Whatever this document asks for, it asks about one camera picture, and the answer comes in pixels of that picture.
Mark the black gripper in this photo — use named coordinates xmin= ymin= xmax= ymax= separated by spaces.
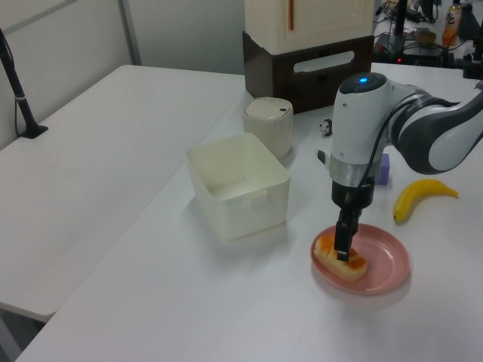
xmin=331 ymin=176 xmax=375 ymax=263

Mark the orange glazed bread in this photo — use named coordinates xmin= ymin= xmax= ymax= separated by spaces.
xmin=315 ymin=234 xmax=368 ymax=283

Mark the pink plate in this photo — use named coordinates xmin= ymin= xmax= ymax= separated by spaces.
xmin=309 ymin=223 xmax=411 ymax=296

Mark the yellow banana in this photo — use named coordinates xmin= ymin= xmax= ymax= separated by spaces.
xmin=393 ymin=179 xmax=460 ymax=224

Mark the purple foam cube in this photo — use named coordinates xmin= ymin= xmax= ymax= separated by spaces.
xmin=375 ymin=152 xmax=391 ymax=186

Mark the cream plastic storage bin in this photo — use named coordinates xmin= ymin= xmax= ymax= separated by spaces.
xmin=186 ymin=132 xmax=291 ymax=242

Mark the cream lidded trash can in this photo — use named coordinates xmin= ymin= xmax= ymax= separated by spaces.
xmin=242 ymin=97 xmax=294 ymax=159

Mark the brown drawer unit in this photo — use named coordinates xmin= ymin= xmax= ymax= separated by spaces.
xmin=241 ymin=30 xmax=374 ymax=115

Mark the black electronics box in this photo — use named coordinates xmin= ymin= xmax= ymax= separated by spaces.
xmin=401 ymin=44 xmax=443 ymax=67

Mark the cream storage cabinet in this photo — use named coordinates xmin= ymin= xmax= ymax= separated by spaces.
xmin=244 ymin=0 xmax=375 ymax=54

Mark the black upright pole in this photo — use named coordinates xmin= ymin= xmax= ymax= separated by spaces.
xmin=393 ymin=0 xmax=409 ymax=37

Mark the orange drink bottle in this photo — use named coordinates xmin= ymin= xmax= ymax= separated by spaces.
xmin=441 ymin=0 xmax=462 ymax=48

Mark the black pole stand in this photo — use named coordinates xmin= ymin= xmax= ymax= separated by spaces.
xmin=0 ymin=28 xmax=49 ymax=140

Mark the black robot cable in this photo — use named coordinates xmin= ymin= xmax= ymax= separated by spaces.
xmin=346 ymin=94 xmax=431 ymax=207

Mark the white drawer handle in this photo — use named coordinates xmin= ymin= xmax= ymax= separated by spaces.
xmin=293 ymin=51 xmax=355 ymax=75

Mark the black clamp mount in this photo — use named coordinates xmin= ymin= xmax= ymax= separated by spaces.
xmin=460 ymin=22 xmax=483 ymax=80

